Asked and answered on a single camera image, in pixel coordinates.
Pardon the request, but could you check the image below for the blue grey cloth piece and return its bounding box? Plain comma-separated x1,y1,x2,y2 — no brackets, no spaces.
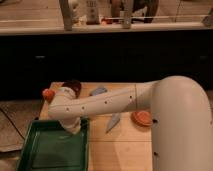
89,86,107,96

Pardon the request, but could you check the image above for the grey knife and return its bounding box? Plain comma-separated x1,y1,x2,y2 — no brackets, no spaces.
106,113,121,132

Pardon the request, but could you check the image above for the bottle on counter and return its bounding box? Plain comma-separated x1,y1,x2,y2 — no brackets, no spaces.
86,0,99,25

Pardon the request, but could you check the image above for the green plastic tray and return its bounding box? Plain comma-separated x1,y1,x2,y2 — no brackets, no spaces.
16,119,89,171

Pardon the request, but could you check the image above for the orange plate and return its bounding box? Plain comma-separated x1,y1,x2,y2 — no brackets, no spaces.
131,111,152,127

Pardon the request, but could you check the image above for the black cable on floor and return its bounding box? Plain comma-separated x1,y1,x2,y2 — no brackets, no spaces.
0,107,26,140

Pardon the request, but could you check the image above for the dark red bowl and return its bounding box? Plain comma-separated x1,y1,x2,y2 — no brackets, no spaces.
62,80,81,98

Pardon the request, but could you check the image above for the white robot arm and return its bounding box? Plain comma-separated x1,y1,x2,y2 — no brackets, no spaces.
48,76,213,171

